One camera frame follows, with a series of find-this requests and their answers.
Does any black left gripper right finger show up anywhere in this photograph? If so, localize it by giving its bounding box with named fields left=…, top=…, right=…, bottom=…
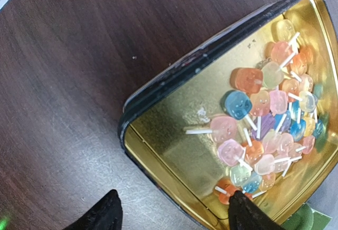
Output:
left=228, top=191, right=284, bottom=230

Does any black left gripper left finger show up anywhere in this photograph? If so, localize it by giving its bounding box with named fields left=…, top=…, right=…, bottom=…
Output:
left=64, top=189, right=123, bottom=230

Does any green tray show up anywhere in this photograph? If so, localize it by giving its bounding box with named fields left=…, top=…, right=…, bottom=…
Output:
left=281, top=204, right=332, bottom=230

